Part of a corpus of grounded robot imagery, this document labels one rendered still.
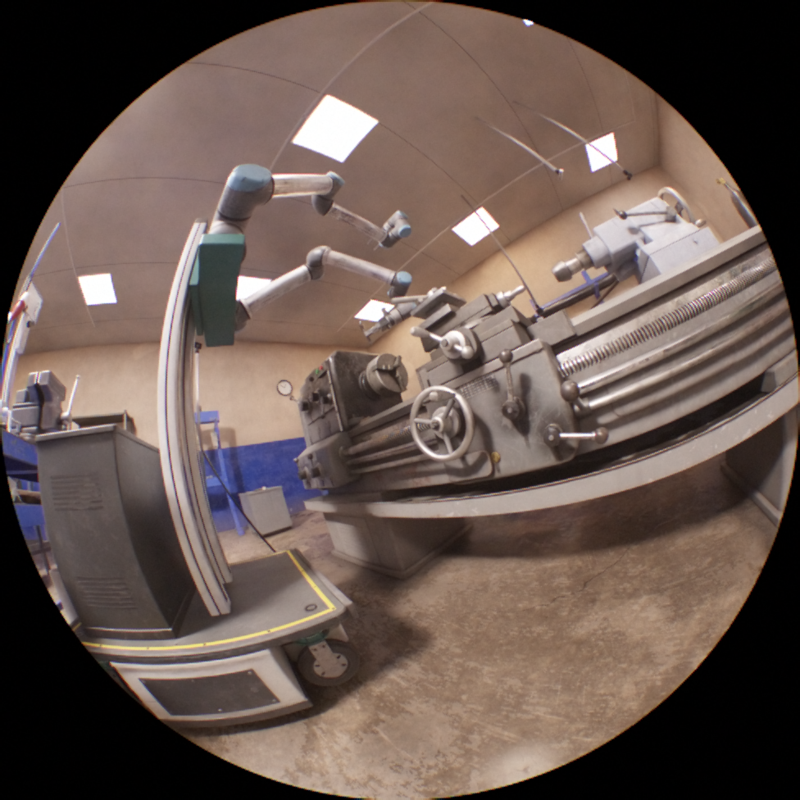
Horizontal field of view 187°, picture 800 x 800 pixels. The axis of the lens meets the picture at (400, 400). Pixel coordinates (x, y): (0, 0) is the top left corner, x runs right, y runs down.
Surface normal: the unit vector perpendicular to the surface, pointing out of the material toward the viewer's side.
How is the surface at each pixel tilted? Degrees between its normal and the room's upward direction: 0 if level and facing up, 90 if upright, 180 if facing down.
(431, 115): 180
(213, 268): 180
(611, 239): 94
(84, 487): 90
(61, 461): 90
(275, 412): 90
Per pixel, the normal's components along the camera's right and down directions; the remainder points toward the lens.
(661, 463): -0.70, 0.07
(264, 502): 0.73, -0.33
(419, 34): 0.28, 0.94
